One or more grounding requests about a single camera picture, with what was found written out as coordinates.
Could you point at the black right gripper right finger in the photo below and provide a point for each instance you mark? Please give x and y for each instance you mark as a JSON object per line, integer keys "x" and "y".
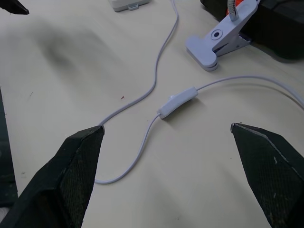
{"x": 273, "y": 171}

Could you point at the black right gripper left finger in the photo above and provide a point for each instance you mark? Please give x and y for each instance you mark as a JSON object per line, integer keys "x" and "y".
{"x": 59, "y": 180}

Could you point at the white clip lamp clamp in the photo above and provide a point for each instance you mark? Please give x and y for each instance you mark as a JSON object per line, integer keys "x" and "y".
{"x": 213, "y": 45}

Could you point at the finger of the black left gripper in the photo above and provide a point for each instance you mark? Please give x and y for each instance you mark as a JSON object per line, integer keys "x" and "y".
{"x": 14, "y": 6}

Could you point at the black equipment base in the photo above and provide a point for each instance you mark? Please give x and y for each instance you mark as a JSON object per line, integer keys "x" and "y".
{"x": 275, "y": 31}

